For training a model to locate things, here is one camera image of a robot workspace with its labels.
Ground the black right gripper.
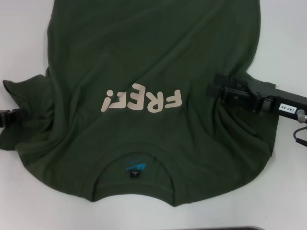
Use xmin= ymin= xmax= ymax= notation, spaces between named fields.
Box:
xmin=207 ymin=74 xmax=307 ymax=121

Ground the right gripper grey cable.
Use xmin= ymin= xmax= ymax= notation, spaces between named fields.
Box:
xmin=291 ymin=109 xmax=307 ymax=147

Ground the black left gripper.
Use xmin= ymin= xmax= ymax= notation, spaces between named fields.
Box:
xmin=0 ymin=108 xmax=24 ymax=128

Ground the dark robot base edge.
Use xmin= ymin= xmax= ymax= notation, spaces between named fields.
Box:
xmin=149 ymin=225 xmax=264 ymax=230

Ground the dark green printed t-shirt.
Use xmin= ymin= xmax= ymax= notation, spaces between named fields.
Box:
xmin=0 ymin=0 xmax=283 ymax=213

